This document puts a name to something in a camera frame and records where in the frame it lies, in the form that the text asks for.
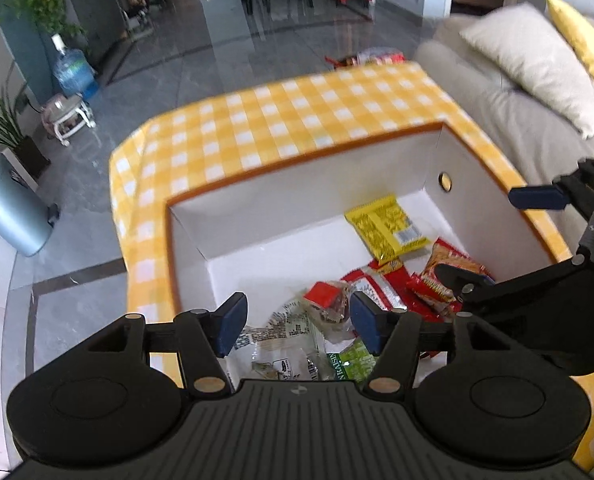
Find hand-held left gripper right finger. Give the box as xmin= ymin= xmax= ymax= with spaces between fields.
xmin=349 ymin=290 xmax=515 ymax=395

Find large red snack packet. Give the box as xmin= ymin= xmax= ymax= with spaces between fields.
xmin=339 ymin=260 xmax=445 ymax=361

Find yellow snack packet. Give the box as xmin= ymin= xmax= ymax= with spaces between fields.
xmin=344 ymin=194 xmax=432 ymax=263

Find white rolling stool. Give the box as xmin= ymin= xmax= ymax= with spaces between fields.
xmin=41 ymin=94 xmax=96 ymax=147

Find red packets on floor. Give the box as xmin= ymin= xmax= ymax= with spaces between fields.
xmin=325 ymin=47 xmax=406 ymax=70

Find small red snack packet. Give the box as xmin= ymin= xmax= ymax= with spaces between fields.
xmin=299 ymin=281 xmax=355 ymax=333

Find potted long-leaf plant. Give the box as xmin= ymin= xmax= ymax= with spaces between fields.
xmin=0 ymin=60 xmax=52 ymax=178

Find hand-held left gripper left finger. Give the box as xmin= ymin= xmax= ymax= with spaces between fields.
xmin=77 ymin=291 xmax=250 ymax=395

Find white and green snack packet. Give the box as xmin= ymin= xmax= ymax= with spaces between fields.
xmin=237 ymin=297 xmax=328 ymax=361

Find yellow checked tablecloth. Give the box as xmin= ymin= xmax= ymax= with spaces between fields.
xmin=108 ymin=61 xmax=594 ymax=471

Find grey sofa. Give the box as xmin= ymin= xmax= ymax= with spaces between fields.
xmin=414 ymin=2 xmax=594 ymax=201

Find white cardboard box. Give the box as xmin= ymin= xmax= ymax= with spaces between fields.
xmin=164 ymin=120 xmax=572 ymax=396

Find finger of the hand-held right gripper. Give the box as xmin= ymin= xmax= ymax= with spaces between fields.
xmin=508 ymin=157 xmax=594 ymax=221
xmin=434 ymin=259 xmax=585 ymax=317

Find green raisin packet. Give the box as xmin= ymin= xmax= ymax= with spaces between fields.
xmin=329 ymin=337 xmax=378 ymax=383

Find silver trash can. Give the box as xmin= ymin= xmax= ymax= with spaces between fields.
xmin=0 ymin=152 xmax=60 ymax=257

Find yellow pillow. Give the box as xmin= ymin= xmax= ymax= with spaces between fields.
xmin=546 ymin=0 xmax=594 ymax=133

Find grey cabinet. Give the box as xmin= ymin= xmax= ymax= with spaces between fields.
xmin=59 ymin=0 xmax=128 ymax=61

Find orange snack stick bag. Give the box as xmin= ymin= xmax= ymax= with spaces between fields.
xmin=406 ymin=237 xmax=495 ymax=321

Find blue water jug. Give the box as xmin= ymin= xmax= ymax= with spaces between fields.
xmin=51 ymin=34 xmax=96 ymax=98

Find grey pillow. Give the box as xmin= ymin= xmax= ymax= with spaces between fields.
xmin=459 ymin=7 xmax=594 ymax=140

